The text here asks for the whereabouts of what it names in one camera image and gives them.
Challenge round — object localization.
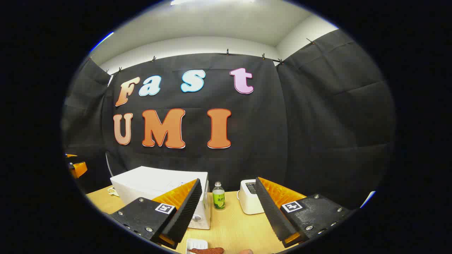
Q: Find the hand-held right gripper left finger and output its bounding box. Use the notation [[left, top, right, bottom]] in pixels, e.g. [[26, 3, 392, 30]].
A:
[[109, 178, 203, 249]]

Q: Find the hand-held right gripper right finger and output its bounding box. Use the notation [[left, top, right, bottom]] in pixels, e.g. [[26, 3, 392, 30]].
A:
[[255, 177, 353, 248]]

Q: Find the brown meat strip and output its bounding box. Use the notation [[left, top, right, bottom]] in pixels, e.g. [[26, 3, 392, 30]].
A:
[[189, 247, 225, 254]]

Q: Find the white microwave oven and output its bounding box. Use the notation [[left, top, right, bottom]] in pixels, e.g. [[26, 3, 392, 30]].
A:
[[110, 166, 212, 230]]

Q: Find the white toaster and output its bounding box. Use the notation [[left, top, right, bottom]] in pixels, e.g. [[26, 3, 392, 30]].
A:
[[237, 179, 265, 215]]

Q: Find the green label drink bottle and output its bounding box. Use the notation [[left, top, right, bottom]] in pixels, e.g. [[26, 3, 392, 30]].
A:
[[212, 182, 226, 211]]

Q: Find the white rectangular dish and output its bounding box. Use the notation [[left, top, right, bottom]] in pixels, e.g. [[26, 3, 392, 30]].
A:
[[186, 238, 209, 254]]

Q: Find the black backdrop cloth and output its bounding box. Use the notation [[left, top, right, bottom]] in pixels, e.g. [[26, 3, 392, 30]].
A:
[[61, 29, 396, 210]]

